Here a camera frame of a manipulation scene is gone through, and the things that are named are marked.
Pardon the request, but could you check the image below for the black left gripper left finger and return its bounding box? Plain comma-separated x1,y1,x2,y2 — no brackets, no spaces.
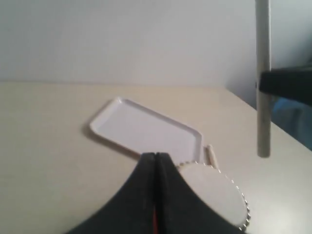
68,153,156,234

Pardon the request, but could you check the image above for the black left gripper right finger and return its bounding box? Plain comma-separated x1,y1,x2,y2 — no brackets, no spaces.
155,153,240,234

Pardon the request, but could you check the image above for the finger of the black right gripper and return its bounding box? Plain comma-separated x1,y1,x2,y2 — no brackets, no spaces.
259,64,312,105

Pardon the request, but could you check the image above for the wooden drumstick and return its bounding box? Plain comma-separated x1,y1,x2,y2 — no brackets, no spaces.
206,145,219,170
254,0,272,158

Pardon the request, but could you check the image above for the red small drum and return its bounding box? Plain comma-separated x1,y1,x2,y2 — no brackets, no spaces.
176,161,251,232

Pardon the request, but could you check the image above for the white rectangular tray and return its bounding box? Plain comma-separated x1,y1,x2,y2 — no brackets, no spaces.
89,97,203,165

